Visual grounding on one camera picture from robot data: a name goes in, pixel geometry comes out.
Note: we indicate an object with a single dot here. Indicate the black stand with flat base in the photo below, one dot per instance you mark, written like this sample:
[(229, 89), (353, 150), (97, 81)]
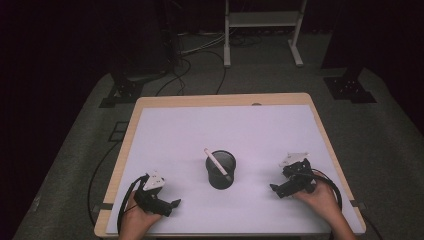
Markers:
[(128, 86)]

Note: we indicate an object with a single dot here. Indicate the black tape strip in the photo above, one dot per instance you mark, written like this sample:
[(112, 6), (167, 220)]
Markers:
[(106, 206), (357, 203)]

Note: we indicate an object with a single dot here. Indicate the person's right hand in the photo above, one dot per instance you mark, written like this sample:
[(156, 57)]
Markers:
[(321, 200)]

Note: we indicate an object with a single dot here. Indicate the white table mat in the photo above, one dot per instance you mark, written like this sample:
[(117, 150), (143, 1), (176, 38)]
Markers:
[(186, 140)]

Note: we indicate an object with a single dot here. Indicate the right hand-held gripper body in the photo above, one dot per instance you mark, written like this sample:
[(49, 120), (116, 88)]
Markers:
[(298, 173)]

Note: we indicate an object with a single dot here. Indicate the person's left hand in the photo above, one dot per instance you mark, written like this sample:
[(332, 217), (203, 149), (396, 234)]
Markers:
[(140, 221)]

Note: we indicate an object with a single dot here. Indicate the black mesh pen holder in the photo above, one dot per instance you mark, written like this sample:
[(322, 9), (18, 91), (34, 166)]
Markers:
[(220, 181)]

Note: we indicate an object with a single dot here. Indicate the black stand with square base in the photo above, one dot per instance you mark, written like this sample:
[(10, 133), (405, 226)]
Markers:
[(350, 86)]

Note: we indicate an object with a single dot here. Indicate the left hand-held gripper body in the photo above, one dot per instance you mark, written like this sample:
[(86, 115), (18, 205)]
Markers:
[(148, 196)]

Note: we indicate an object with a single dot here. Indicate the white pen with pink end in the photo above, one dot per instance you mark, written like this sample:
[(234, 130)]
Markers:
[(216, 162)]

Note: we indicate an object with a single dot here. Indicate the white metal stand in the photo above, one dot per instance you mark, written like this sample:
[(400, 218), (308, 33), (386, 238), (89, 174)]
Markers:
[(263, 18)]

